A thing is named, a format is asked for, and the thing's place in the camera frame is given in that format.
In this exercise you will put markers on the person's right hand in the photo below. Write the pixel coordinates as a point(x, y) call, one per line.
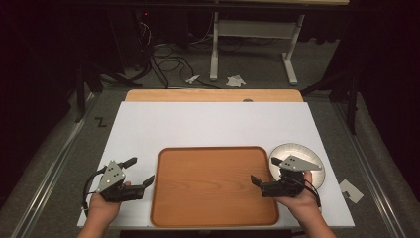
point(300, 200)

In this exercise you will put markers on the person's left hand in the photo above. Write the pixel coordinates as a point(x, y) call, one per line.
point(102, 206)

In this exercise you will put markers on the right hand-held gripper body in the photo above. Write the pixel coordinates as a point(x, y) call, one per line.
point(287, 183)

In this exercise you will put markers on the crumpled white paper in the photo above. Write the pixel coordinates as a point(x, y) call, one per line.
point(235, 81)

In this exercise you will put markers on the black metal stand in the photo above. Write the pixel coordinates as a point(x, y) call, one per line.
point(352, 99)
point(81, 92)

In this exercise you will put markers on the white board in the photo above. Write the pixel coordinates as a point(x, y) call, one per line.
point(204, 125)

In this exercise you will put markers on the round silver plate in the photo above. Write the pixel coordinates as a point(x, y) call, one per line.
point(290, 151)

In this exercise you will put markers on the metal floor rail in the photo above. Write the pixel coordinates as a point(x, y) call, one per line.
point(369, 172)
point(49, 165)

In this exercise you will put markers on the brown wooden tray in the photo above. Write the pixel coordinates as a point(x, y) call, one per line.
point(214, 188)

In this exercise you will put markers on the light wooden table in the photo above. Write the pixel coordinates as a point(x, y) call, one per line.
point(198, 95)

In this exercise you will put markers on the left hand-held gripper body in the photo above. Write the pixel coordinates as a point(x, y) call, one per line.
point(110, 177)

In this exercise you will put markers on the small white paper scrap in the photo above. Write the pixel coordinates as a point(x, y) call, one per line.
point(192, 79)

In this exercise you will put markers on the white metal desk frame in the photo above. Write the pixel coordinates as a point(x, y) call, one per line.
point(251, 29)

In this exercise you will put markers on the flat white paper piece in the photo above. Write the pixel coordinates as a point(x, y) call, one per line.
point(352, 191)

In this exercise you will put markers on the grey table grommet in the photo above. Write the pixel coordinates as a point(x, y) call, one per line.
point(247, 99)

